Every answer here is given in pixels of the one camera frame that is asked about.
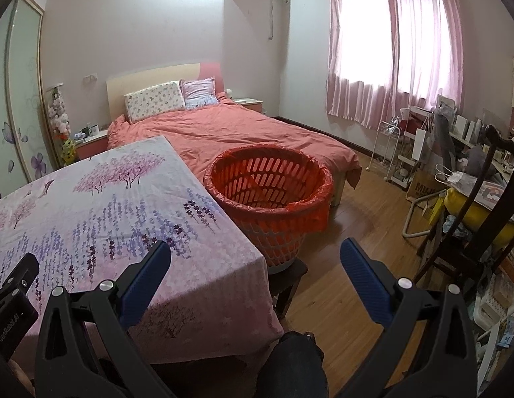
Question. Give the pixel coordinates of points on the pink window curtain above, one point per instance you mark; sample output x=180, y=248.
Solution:
x=385, y=55

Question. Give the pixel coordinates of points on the bed with salmon duvet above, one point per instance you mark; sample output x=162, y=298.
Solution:
x=201, y=134

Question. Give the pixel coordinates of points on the left pink nightstand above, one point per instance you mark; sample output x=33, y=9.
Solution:
x=93, y=145

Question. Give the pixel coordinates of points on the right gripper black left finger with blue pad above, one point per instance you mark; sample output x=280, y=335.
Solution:
x=66, y=364

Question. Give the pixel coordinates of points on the sliding floral wardrobe door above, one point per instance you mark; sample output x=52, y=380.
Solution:
x=26, y=149

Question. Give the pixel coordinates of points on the black stool under basket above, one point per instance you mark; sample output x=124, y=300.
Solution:
x=283, y=286

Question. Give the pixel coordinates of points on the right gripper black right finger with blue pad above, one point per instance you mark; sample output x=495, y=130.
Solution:
x=445, y=362

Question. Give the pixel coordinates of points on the cluttered desk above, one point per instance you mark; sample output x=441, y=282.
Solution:
x=500, y=173

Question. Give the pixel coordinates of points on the floral pink purple tablecloth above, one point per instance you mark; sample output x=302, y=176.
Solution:
x=88, y=221

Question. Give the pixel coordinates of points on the cream pink headboard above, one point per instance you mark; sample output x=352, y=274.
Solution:
x=119, y=86

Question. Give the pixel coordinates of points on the person's dark knee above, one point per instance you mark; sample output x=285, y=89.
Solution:
x=293, y=369

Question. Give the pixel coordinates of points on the pink striped pillow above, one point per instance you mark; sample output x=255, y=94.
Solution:
x=199, y=93

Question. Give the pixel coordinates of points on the dark wooden chair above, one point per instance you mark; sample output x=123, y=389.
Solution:
x=482, y=233

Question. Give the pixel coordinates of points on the white wire trolley rack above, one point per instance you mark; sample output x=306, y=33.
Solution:
x=392, y=152

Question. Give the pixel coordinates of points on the right nightstand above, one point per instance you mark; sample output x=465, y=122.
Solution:
x=250, y=104

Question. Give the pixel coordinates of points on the floral white pillow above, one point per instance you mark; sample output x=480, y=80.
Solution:
x=154, y=100

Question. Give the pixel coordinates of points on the hanging plush toys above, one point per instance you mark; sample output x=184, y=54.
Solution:
x=59, y=125

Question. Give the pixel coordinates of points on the red plastic laundry basket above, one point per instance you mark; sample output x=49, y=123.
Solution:
x=275, y=195

